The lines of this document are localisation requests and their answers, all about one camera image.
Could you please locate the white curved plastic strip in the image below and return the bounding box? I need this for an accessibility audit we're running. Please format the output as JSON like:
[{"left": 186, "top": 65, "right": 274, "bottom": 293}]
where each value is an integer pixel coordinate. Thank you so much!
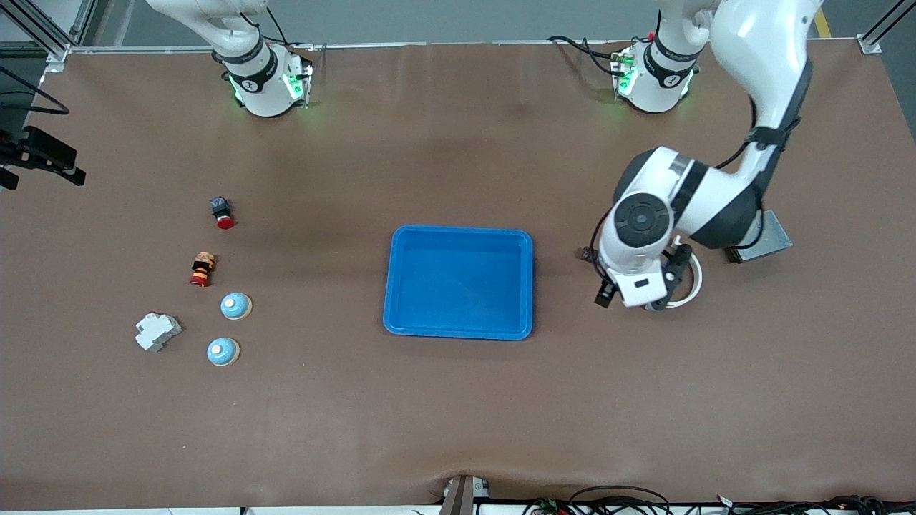
[{"left": 664, "top": 252, "right": 704, "bottom": 310}]

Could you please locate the grey metal box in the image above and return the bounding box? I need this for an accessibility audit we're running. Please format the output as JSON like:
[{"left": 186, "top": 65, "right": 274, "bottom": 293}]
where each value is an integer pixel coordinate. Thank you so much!
[{"left": 723, "top": 210, "right": 794, "bottom": 265}]

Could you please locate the blue plastic tray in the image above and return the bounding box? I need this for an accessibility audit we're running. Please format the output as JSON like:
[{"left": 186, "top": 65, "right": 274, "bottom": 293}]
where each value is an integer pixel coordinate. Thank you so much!
[{"left": 382, "top": 225, "right": 535, "bottom": 341}]

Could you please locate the red yellow emergency button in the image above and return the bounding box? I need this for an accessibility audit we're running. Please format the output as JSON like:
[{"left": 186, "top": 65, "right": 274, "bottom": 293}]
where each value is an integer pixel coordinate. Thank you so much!
[{"left": 189, "top": 252, "right": 217, "bottom": 288}]

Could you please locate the white circuit breaker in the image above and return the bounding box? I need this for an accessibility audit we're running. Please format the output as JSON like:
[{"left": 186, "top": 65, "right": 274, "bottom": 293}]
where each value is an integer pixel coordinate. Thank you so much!
[{"left": 135, "top": 312, "right": 183, "bottom": 353}]

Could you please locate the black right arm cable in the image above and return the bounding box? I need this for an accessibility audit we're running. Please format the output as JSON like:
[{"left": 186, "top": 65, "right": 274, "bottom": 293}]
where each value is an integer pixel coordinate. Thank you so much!
[{"left": 0, "top": 66, "right": 71, "bottom": 117}]

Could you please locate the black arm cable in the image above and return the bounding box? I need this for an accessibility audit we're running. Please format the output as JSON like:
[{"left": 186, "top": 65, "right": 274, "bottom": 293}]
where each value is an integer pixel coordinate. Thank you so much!
[
  {"left": 0, "top": 66, "right": 71, "bottom": 117},
  {"left": 590, "top": 93, "right": 802, "bottom": 281}
]

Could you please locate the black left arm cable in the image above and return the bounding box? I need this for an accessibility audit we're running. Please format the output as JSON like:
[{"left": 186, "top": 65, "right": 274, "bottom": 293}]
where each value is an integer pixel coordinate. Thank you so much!
[{"left": 590, "top": 93, "right": 802, "bottom": 281}]

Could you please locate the aluminium frame post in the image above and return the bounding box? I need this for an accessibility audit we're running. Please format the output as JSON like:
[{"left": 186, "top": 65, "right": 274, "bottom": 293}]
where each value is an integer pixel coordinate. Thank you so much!
[
  {"left": 859, "top": 0, "right": 916, "bottom": 55},
  {"left": 0, "top": 0, "right": 97, "bottom": 72}
]

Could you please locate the black looped cable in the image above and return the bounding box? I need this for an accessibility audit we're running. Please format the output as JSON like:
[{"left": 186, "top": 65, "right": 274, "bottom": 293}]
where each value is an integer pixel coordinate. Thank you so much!
[{"left": 569, "top": 486, "right": 671, "bottom": 515}]

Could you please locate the metal table bracket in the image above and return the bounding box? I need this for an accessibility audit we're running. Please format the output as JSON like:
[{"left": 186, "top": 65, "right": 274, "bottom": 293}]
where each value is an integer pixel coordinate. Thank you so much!
[{"left": 438, "top": 474, "right": 492, "bottom": 515}]

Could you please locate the black left base cable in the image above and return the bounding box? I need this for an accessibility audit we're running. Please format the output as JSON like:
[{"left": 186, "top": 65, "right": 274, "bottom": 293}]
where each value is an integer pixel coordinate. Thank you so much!
[{"left": 547, "top": 34, "right": 648, "bottom": 76}]

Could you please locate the black base cable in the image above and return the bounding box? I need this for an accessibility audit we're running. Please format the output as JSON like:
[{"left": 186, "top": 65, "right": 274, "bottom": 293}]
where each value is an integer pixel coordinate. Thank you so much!
[
  {"left": 547, "top": 34, "right": 648, "bottom": 76},
  {"left": 265, "top": 6, "right": 316, "bottom": 52}
]

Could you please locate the black right base cable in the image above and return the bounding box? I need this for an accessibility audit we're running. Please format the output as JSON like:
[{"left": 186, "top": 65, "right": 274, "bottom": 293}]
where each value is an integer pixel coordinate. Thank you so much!
[{"left": 265, "top": 6, "right": 316, "bottom": 52}]

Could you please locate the black cable bundle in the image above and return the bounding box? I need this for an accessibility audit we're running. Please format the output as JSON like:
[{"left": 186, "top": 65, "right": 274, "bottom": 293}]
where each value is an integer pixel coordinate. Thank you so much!
[{"left": 716, "top": 495, "right": 916, "bottom": 515}]

